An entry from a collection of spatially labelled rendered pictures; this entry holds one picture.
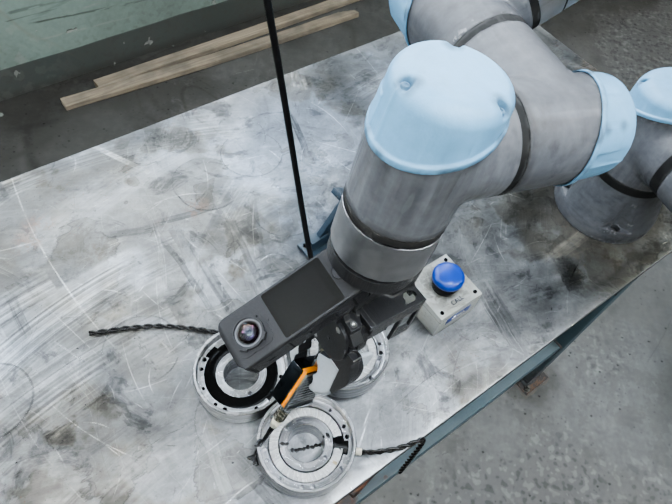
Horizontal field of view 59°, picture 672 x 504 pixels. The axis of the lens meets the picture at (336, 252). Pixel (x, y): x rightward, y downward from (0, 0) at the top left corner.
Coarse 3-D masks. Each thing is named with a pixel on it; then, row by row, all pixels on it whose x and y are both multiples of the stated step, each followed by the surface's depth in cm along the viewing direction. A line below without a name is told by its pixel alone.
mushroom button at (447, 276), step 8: (440, 264) 72; (448, 264) 72; (432, 272) 72; (440, 272) 72; (448, 272) 72; (456, 272) 72; (440, 280) 71; (448, 280) 71; (456, 280) 71; (464, 280) 72; (440, 288) 71; (448, 288) 71; (456, 288) 71
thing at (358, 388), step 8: (376, 336) 71; (384, 336) 70; (376, 344) 70; (384, 344) 70; (384, 352) 70; (376, 360) 71; (384, 360) 69; (376, 368) 68; (384, 368) 67; (368, 376) 68; (376, 376) 67; (352, 384) 67; (360, 384) 67; (368, 384) 66; (336, 392) 66; (344, 392) 66; (352, 392) 66; (360, 392) 67
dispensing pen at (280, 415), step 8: (320, 352) 57; (296, 360) 57; (304, 360) 58; (312, 360) 58; (288, 368) 57; (296, 368) 57; (288, 376) 57; (296, 376) 57; (280, 384) 58; (288, 384) 57; (272, 392) 58; (280, 392) 58; (288, 392) 57; (280, 400) 58; (280, 408) 60; (280, 416) 60; (272, 424) 60; (264, 440) 62
